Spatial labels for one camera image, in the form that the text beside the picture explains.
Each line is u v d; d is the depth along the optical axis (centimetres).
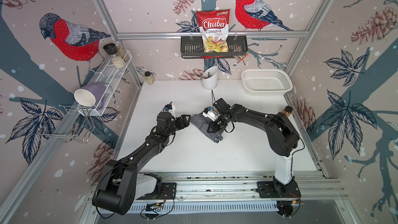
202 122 89
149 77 117
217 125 80
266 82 122
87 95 61
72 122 60
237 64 117
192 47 95
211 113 85
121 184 41
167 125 69
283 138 51
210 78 107
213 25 81
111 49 78
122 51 86
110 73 84
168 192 73
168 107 78
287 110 93
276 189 67
